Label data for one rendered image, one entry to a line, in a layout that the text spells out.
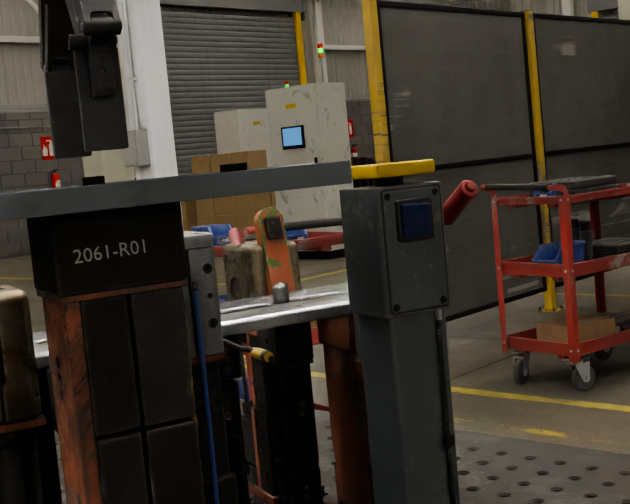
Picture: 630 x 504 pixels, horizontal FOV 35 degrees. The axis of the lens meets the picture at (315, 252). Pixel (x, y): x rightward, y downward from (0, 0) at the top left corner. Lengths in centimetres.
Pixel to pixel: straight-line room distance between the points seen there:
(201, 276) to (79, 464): 25
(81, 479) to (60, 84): 31
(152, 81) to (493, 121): 228
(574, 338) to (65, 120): 390
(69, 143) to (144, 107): 433
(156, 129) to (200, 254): 424
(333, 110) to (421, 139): 578
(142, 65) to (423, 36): 167
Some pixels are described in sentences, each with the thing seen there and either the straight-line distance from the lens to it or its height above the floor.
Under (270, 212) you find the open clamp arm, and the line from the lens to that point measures 135.
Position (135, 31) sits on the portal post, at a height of 188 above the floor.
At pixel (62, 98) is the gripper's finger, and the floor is 124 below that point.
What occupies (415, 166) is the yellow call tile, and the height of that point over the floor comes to 116.
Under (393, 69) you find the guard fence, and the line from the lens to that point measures 562.
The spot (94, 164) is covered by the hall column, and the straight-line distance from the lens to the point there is 840.
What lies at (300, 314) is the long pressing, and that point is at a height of 100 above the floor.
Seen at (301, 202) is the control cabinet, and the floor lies 67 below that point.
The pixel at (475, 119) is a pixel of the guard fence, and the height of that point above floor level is 131.
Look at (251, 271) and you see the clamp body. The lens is 134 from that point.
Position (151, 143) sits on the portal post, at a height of 132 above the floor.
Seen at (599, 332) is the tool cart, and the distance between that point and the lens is 482.
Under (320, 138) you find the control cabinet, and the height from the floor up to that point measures 138.
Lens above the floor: 117
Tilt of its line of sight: 5 degrees down
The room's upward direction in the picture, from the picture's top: 5 degrees counter-clockwise
